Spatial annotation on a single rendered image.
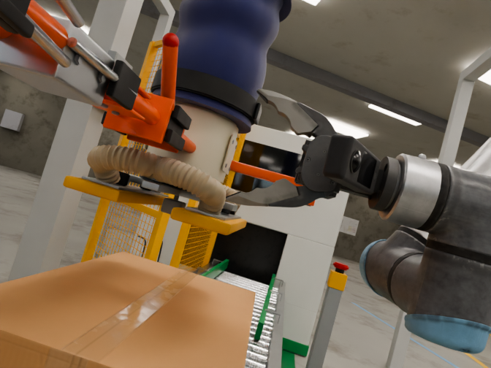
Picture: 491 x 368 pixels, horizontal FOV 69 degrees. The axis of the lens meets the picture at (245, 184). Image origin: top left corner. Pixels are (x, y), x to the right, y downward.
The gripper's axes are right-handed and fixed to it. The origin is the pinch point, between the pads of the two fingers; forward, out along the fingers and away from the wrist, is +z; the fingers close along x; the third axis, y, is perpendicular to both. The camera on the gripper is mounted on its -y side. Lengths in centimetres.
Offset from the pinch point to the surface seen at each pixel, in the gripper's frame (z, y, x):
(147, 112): 10.6, -5.7, -0.4
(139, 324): 8.5, 9.6, -29.8
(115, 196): 18.7, 10.6, -12.0
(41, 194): 114, 135, -32
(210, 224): 2.3, 10.6, -12.1
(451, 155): -167, 336, 102
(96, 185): 22.3, 10.7, -11.3
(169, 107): 9.8, -1.7, 1.7
